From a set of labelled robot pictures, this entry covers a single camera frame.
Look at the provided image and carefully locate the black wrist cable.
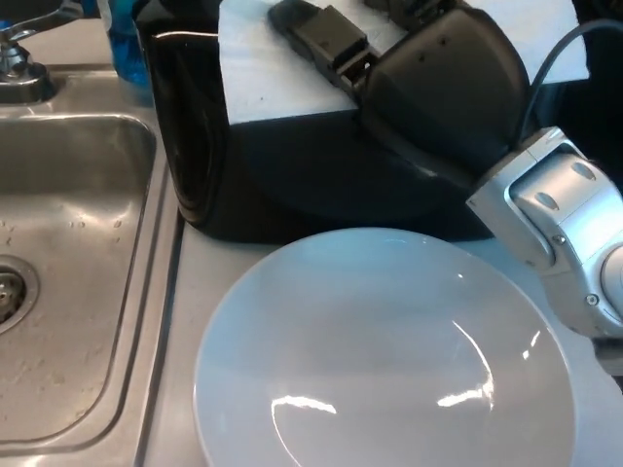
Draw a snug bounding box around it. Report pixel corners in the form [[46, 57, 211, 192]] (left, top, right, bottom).
[[523, 18, 623, 142]]

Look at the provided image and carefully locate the white tissue paper sheet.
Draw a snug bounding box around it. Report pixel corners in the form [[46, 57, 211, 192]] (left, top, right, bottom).
[[216, 0, 590, 126]]

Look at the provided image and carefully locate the chrome sink faucet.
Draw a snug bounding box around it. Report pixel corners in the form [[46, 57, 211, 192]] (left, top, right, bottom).
[[0, 0, 79, 106]]

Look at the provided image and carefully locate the blue dish soap bottle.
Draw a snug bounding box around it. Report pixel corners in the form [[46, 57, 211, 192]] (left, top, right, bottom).
[[96, 0, 157, 108]]

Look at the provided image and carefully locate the white round ceramic plate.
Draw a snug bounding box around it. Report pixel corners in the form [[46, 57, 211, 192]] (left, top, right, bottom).
[[193, 227, 578, 467]]

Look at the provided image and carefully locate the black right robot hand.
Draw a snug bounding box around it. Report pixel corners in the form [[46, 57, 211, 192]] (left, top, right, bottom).
[[269, 0, 531, 180]]

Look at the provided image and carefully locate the stainless steel sink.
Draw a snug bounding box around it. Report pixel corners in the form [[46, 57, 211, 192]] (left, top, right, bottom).
[[0, 62, 189, 467]]

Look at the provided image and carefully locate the black tissue paper dispenser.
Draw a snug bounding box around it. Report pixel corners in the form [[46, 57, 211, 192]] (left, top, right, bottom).
[[135, 0, 495, 243]]

